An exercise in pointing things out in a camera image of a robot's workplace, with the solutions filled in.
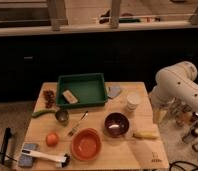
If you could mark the small grey-blue towel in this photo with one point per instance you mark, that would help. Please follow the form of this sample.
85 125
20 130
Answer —
114 91

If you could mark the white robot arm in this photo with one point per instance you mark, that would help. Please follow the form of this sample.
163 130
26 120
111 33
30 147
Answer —
172 82

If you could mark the green plastic tray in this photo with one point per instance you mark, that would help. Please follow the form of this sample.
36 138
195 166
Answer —
89 89

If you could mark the beige sponge block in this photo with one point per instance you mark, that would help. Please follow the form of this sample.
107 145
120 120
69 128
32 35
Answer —
70 97

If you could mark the stacked white paper cups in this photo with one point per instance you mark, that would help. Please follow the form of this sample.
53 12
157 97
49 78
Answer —
133 100

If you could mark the dark brown bowl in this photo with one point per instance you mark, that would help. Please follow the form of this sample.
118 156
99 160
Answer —
116 124

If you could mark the small metal cup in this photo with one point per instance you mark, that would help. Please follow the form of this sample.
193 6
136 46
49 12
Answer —
62 116

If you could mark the dark red grape bunch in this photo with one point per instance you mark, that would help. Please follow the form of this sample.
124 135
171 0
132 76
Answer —
49 98

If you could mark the metal fork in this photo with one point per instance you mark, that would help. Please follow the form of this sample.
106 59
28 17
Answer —
75 127

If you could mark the orange plastic bowl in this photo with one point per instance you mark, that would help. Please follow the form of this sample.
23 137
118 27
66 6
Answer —
86 145

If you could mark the yellow banana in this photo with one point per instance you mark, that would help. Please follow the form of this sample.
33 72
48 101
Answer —
145 135

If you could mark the orange fruit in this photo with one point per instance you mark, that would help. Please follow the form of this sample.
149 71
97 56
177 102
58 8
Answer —
52 139

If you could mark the black clamp stand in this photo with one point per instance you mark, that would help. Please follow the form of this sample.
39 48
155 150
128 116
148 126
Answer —
7 136

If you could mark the blue grey sponge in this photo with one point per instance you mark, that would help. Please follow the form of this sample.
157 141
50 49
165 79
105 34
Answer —
26 161

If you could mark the white handled dish brush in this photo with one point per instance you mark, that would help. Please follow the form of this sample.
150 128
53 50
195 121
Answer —
62 160

